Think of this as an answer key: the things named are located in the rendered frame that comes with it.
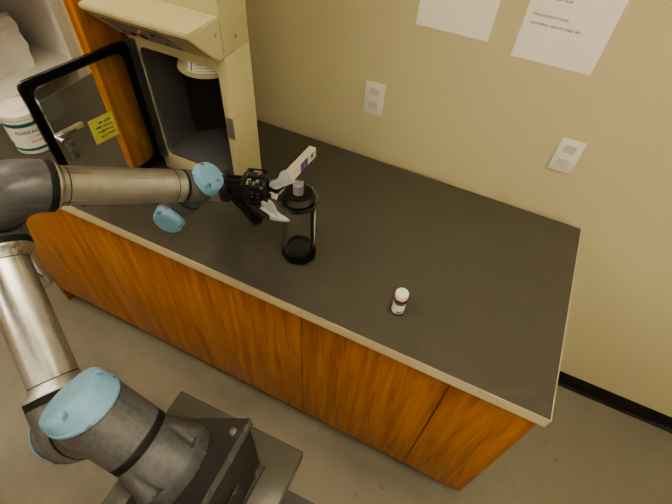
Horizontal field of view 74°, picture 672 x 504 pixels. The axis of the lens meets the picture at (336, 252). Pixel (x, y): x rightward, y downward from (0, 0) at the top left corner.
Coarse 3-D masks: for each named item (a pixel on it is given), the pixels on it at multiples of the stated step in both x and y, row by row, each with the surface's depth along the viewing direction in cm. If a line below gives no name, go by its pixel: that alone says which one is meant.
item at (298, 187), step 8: (296, 184) 112; (304, 184) 116; (288, 192) 114; (296, 192) 112; (304, 192) 114; (312, 192) 115; (288, 200) 112; (296, 200) 112; (304, 200) 112; (312, 200) 114; (296, 208) 112
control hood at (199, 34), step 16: (96, 0) 105; (112, 0) 106; (128, 0) 106; (144, 0) 107; (96, 16) 108; (112, 16) 102; (128, 16) 101; (144, 16) 101; (160, 16) 102; (176, 16) 102; (192, 16) 102; (208, 16) 103; (160, 32) 100; (176, 32) 97; (192, 32) 98; (208, 32) 102; (192, 48) 104; (208, 48) 104
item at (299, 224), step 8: (280, 192) 116; (280, 200) 114; (288, 208) 112; (304, 208) 113; (288, 216) 115; (296, 216) 114; (304, 216) 115; (288, 224) 118; (296, 224) 117; (304, 224) 117; (288, 232) 120; (296, 232) 119; (304, 232) 120; (288, 240) 123; (296, 240) 122; (304, 240) 122; (288, 248) 126; (296, 248) 124; (304, 248) 125; (296, 256) 127; (304, 256) 127
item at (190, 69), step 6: (180, 60) 122; (180, 66) 123; (186, 66) 121; (192, 66) 120; (198, 66) 120; (204, 66) 120; (186, 72) 122; (192, 72) 121; (198, 72) 121; (204, 72) 121; (210, 72) 121; (198, 78) 122; (204, 78) 121; (210, 78) 122
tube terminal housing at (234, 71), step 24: (168, 0) 106; (192, 0) 103; (216, 0) 101; (240, 0) 108; (240, 24) 111; (168, 48) 117; (240, 48) 115; (144, 72) 127; (216, 72) 115; (240, 72) 119; (240, 96) 123; (240, 120) 127; (240, 144) 132; (192, 168) 149; (240, 168) 138
